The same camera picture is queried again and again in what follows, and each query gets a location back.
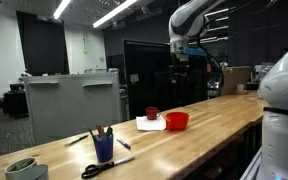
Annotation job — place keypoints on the red marker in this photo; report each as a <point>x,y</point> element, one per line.
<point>99,130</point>

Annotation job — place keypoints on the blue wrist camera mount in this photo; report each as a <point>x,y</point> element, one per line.
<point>194,51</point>

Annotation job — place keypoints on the white paper napkin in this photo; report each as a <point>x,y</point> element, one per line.
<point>149,125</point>

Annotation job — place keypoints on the dark office desk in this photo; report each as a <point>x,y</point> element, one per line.
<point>15,101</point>

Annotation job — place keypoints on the green marker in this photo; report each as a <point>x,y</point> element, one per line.
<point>109,131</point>

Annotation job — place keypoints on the black pen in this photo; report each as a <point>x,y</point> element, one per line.
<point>76,140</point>

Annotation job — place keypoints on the large black monitor panel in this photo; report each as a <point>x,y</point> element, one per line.
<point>150,80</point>

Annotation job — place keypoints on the grey tape roll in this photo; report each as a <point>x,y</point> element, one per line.
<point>34,173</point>

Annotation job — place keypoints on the dark red mug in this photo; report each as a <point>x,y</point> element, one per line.
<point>151,113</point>

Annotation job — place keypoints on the blue cup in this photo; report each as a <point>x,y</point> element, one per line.
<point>103,150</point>

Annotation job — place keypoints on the long ceiling light tube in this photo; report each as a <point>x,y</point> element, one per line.
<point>61,8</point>
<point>114,13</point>

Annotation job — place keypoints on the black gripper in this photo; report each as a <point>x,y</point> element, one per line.
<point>180,63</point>

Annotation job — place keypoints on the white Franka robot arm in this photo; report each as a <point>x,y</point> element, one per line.
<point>284,100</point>

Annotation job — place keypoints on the tan cardboard box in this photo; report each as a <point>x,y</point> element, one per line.
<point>234,79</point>

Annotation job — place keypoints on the black marker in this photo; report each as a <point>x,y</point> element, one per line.
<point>92,134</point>

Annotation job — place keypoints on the black wall screen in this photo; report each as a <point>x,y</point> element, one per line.
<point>42,43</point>

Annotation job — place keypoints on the small white cup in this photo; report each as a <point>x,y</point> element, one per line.
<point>240,88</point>

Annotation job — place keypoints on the purple pen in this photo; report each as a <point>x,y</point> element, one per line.
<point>124,144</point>

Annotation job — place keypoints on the grey metal cabinet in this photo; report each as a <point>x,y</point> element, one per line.
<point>70,106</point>

